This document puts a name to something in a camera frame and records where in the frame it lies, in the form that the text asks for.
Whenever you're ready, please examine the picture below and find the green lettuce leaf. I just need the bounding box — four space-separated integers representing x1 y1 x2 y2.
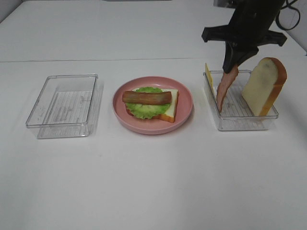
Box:
125 87 171 119

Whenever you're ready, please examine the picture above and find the yellow cheese slice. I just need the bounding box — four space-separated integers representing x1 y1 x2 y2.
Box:
205 63 214 96

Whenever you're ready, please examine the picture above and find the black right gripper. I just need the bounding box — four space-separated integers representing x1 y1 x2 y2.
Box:
201 0 287 73

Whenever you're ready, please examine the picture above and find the pink round plate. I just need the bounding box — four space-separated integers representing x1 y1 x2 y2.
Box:
112 76 193 135

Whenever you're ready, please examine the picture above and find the bread slice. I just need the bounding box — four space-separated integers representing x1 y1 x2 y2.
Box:
126 89 179 123
241 57 287 116

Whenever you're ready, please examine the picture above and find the left clear plastic tray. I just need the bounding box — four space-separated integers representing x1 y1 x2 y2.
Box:
25 74 103 139

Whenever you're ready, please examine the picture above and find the pink ham bacon slice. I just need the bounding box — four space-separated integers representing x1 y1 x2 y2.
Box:
216 64 238 113

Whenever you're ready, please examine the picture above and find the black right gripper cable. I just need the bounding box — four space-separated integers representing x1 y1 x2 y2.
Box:
275 0 301 31

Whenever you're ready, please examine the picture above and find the brown bacon strip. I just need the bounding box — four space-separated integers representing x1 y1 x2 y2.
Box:
122 91 172 105

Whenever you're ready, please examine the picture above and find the clear plastic tray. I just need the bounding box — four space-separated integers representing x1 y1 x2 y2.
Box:
25 74 103 139
203 70 279 131

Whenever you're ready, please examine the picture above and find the right clear plastic tray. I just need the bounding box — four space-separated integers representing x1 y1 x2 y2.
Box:
203 70 279 131

